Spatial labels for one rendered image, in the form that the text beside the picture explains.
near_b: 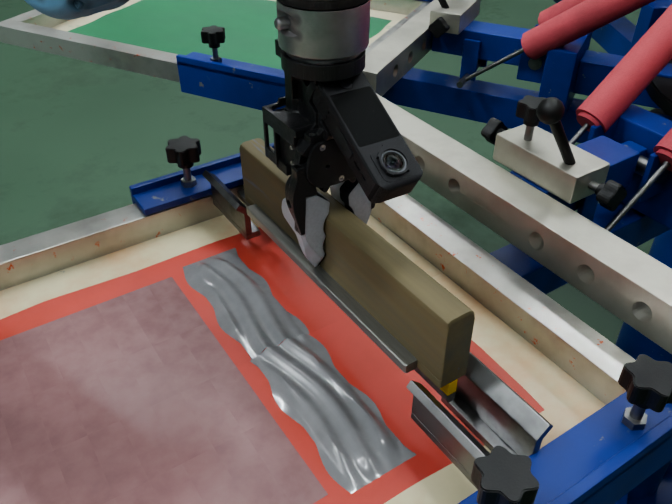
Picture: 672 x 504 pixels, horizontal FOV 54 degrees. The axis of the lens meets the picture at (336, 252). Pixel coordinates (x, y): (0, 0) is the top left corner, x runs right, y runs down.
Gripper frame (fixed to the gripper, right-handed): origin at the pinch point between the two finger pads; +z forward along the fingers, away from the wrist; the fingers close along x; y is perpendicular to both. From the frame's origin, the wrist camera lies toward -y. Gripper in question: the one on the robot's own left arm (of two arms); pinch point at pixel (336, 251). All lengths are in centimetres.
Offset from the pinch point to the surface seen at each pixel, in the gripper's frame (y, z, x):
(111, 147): 234, 106, -32
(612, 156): -1.8, 0.7, -40.4
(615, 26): 49, 12, -111
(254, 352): 0.4, 9.2, 9.7
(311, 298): 4.5, 9.4, 0.3
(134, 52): 79, 6, -6
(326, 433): -12.5, 8.6, 9.2
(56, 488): -4.2, 9.4, 30.8
